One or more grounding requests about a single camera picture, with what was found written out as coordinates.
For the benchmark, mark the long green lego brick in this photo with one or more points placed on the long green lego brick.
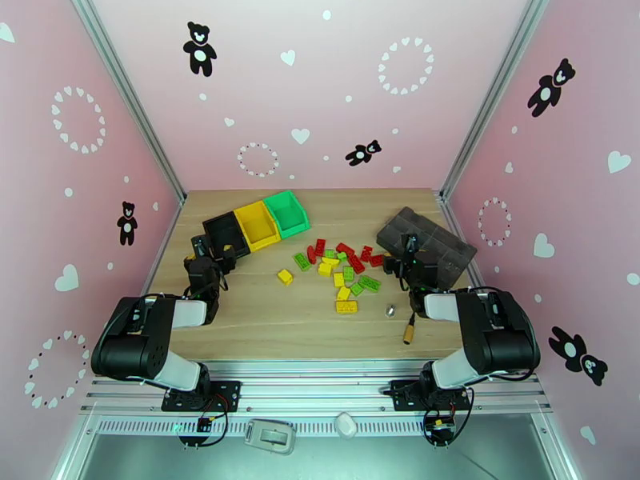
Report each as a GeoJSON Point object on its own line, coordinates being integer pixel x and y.
{"type": "Point", "coordinates": [369, 283]}
{"type": "Point", "coordinates": [301, 261]}

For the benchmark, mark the long red lego brick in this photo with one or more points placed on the long red lego brick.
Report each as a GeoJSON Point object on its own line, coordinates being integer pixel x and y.
{"type": "Point", "coordinates": [355, 263]}

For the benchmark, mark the long yellow lego brick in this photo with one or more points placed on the long yellow lego brick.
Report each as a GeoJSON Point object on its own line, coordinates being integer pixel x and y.
{"type": "Point", "coordinates": [346, 307]}

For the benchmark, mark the red curved lego brick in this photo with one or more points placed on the red curved lego brick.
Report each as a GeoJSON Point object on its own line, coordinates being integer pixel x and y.
{"type": "Point", "coordinates": [311, 254]}

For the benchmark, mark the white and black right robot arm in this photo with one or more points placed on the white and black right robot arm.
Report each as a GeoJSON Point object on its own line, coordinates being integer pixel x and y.
{"type": "Point", "coordinates": [500, 338]}

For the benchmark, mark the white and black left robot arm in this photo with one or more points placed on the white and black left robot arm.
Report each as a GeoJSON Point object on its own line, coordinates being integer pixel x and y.
{"type": "Point", "coordinates": [130, 343]}

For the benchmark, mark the dark translucent organizer box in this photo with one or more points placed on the dark translucent organizer box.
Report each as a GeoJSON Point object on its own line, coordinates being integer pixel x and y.
{"type": "Point", "coordinates": [440, 238]}

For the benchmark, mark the black plastic bin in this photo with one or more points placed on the black plastic bin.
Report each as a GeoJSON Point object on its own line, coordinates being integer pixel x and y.
{"type": "Point", "coordinates": [225, 228]}

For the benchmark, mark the yellow plastic bin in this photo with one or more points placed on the yellow plastic bin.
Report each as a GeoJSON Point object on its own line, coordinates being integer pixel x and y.
{"type": "Point", "coordinates": [255, 226]}

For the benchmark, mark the small silver metal nut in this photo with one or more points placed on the small silver metal nut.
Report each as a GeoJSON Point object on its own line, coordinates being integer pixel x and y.
{"type": "Point", "coordinates": [391, 310]}

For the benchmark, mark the yellow cylindrical plug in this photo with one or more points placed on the yellow cylindrical plug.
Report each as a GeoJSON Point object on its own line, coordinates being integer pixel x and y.
{"type": "Point", "coordinates": [410, 336]}

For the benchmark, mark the green plastic bin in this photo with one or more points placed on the green plastic bin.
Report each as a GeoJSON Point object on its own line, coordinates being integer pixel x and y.
{"type": "Point", "coordinates": [287, 213]}

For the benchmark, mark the small black power module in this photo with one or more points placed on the small black power module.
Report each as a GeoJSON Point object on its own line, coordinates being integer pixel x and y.
{"type": "Point", "coordinates": [204, 424]}

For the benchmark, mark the yellow power connector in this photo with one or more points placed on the yellow power connector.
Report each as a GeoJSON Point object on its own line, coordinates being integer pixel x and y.
{"type": "Point", "coordinates": [440, 424]}

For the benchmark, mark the small white rounded puck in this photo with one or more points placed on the small white rounded puck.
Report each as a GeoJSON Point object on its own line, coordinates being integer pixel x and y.
{"type": "Point", "coordinates": [346, 425]}

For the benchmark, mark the grey white plastic device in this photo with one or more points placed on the grey white plastic device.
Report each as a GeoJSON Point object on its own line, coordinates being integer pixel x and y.
{"type": "Point", "coordinates": [270, 436]}

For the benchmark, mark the slotted metal strip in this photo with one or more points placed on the slotted metal strip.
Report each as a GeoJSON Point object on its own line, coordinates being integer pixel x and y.
{"type": "Point", "coordinates": [310, 427]}

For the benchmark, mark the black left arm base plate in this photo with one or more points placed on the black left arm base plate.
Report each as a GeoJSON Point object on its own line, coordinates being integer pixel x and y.
{"type": "Point", "coordinates": [227, 393]}

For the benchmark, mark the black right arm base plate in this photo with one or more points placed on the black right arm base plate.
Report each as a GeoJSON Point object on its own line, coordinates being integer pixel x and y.
{"type": "Point", "coordinates": [402, 393]}

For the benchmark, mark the aluminium front frame rails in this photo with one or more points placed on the aluminium front frame rails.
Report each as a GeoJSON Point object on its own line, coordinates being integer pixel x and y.
{"type": "Point", "coordinates": [320, 388]}

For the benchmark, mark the aluminium left frame post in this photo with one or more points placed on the aluminium left frame post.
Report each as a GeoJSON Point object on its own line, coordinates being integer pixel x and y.
{"type": "Point", "coordinates": [127, 88]}

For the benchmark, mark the aluminium frame post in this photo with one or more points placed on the aluminium frame post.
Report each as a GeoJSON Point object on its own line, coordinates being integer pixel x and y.
{"type": "Point", "coordinates": [496, 88]}
{"type": "Point", "coordinates": [127, 88]}

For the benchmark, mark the aluminium right frame post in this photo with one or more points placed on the aluminium right frame post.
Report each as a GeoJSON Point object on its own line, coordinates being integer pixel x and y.
{"type": "Point", "coordinates": [496, 88]}

